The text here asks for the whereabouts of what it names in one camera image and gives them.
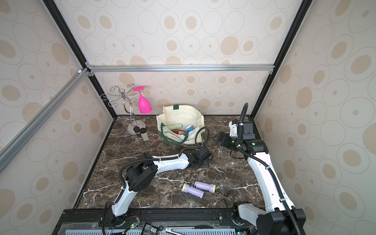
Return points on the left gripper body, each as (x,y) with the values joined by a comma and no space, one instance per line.
(202,163)

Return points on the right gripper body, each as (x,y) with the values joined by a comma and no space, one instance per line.
(223,139)

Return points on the blue flashlight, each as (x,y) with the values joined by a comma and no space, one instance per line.
(190,128)

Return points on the purple flashlight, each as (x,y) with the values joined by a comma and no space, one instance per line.
(193,191)
(204,186)

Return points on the red flashlight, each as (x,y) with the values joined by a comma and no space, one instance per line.
(178,132)

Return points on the purple flashlight bottom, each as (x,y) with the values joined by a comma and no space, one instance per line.
(193,191)

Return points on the green flashlight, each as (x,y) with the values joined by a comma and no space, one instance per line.
(177,126)

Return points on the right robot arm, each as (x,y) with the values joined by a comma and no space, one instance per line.
(270,182)

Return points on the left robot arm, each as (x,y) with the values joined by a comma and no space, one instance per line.
(137,175)

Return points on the cream canvas tote bag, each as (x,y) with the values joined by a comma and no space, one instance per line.
(185,114)

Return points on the dark small bottle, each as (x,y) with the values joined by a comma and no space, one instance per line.
(136,130)

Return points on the pink plastic wine glass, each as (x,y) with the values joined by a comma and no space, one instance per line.
(143,104)

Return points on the chrome wine glass rack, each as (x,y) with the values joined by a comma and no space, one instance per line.
(127,99)

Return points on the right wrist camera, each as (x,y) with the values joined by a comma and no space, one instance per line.
(233,125)

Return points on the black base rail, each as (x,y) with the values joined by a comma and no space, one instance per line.
(206,221)

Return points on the horizontal aluminium rail back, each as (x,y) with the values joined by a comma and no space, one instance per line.
(182,68)

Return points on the aluminium rail left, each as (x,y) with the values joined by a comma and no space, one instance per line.
(23,137)

